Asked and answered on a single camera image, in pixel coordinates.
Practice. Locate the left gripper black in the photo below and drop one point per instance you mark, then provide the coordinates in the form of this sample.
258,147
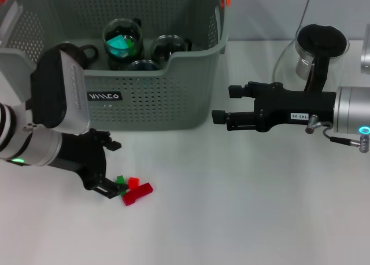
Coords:
84,158

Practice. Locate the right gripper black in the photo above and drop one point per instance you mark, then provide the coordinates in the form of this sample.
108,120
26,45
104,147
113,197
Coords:
295,107

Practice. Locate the green toy brick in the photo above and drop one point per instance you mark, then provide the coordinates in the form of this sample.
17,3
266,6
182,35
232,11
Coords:
132,48
120,179

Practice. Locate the small red toy cube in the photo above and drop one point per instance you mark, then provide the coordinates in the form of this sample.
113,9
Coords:
133,182

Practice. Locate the dark red curved brick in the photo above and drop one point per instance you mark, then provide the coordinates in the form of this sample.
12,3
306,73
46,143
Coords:
137,194

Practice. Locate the glass teacup black holder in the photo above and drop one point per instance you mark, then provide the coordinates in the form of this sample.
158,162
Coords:
167,49
115,64
132,65
122,26

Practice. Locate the teal square toy plate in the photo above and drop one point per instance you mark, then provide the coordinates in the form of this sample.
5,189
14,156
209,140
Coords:
117,45

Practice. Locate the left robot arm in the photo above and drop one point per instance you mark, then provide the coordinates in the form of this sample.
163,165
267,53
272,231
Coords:
29,143

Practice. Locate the grey perforated plastic storage bin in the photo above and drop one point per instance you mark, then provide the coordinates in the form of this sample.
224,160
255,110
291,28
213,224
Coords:
173,103

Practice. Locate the dark clay teapot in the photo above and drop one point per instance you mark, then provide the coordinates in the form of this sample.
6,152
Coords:
86,52

